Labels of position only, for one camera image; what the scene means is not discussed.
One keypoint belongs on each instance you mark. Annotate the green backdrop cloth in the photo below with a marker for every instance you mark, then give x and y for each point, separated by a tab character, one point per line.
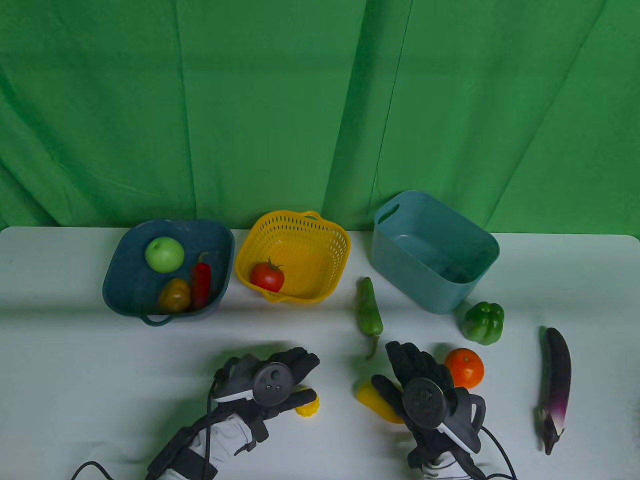
250	100

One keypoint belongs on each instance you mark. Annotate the purple eggplant object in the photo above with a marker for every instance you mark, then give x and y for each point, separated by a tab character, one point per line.
557	370

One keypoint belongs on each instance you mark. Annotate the person's right forearm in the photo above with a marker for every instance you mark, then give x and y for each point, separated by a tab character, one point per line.
445	470

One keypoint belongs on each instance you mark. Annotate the red tomato object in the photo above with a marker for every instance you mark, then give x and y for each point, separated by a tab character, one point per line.
267	277

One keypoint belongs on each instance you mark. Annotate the green chili pepper object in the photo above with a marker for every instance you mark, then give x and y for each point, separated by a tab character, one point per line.
368	312

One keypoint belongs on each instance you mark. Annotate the person's left forearm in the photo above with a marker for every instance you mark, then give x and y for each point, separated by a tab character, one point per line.
225	435

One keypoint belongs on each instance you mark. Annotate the orange fruit object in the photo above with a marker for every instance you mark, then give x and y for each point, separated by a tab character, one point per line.
467	369

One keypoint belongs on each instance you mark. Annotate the dark blue bowl container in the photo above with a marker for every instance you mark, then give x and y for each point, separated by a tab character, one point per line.
130	285

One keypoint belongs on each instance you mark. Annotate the teal plastic bin container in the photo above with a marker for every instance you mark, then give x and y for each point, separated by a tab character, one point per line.
450	292

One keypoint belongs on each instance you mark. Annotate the yellow perforated basket container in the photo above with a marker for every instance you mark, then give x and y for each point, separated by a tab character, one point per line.
310	260

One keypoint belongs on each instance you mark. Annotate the red chili pepper object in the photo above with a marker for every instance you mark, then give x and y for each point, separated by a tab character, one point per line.
201	282

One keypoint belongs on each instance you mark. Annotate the green bell pepper object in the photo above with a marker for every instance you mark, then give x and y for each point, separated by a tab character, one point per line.
482	324

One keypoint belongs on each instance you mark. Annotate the yellow brown bell pepper object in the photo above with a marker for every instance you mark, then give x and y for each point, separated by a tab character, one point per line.
174	296

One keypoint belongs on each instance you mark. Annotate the green apple object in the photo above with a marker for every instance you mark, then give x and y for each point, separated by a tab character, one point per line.
165	254

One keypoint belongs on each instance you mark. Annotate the round black glove tracker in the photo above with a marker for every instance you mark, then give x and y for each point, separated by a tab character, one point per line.
424	402
272	384

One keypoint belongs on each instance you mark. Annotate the yellow corn piece object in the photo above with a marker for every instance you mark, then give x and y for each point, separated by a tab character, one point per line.
307	409

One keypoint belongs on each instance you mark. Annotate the person's left hand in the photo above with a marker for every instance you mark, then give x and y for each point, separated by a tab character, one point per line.
297	362

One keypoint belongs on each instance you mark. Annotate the person's right hand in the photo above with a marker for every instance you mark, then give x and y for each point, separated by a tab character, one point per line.
420	362

